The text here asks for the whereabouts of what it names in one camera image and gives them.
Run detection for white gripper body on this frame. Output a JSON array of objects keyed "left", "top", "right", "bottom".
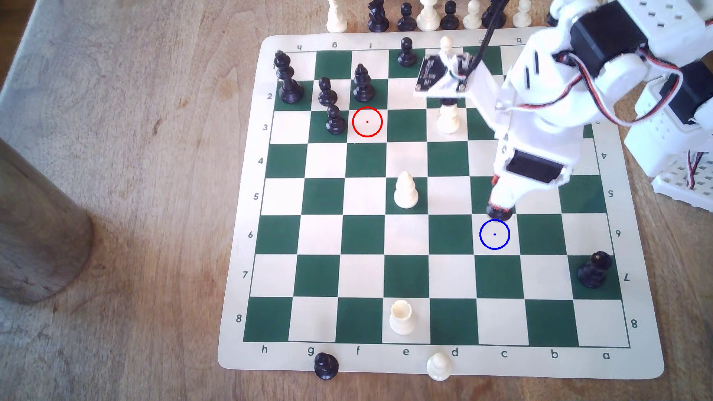
[{"left": 492, "top": 133, "right": 583, "bottom": 194}]

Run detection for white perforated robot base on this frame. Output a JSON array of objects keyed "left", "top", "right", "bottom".
[{"left": 651, "top": 150, "right": 713, "bottom": 213}]

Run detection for white bishop chess piece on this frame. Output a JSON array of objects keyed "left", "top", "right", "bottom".
[
  {"left": 393, "top": 172, "right": 420, "bottom": 210},
  {"left": 436, "top": 104, "right": 462, "bottom": 135}
]

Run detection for black knight chess piece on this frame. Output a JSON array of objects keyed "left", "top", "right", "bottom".
[
  {"left": 367, "top": 0, "right": 390, "bottom": 33},
  {"left": 576, "top": 251, "right": 613, "bottom": 289}
]

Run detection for green and white chess mat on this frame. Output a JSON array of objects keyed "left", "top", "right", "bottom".
[{"left": 217, "top": 25, "right": 665, "bottom": 381}]

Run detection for wide white chess piece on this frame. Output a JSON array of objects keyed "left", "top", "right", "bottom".
[{"left": 416, "top": 0, "right": 442, "bottom": 32}]

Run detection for white rook chess piece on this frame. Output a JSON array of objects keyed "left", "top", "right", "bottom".
[{"left": 389, "top": 299, "right": 418, "bottom": 336}]

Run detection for black bishop chess piece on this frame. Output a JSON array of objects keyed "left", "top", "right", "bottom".
[{"left": 352, "top": 63, "right": 376, "bottom": 102}]

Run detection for tall white chess piece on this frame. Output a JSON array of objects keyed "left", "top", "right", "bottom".
[{"left": 325, "top": 0, "right": 349, "bottom": 33}]

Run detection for black king chess piece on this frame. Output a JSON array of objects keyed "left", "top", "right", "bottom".
[{"left": 275, "top": 50, "right": 306, "bottom": 105}]

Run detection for black camera cable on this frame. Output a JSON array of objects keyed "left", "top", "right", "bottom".
[{"left": 465, "top": 0, "right": 511, "bottom": 76}]

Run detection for wrist camera on white mount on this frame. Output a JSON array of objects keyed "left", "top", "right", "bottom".
[{"left": 414, "top": 51, "right": 502, "bottom": 131}]

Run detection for red black white servo wires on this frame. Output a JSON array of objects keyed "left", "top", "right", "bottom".
[
  {"left": 556, "top": 47, "right": 684, "bottom": 127},
  {"left": 687, "top": 149, "right": 705, "bottom": 191}
]

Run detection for round wooden post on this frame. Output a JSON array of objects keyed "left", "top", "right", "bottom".
[{"left": 0, "top": 136, "right": 95, "bottom": 306}]

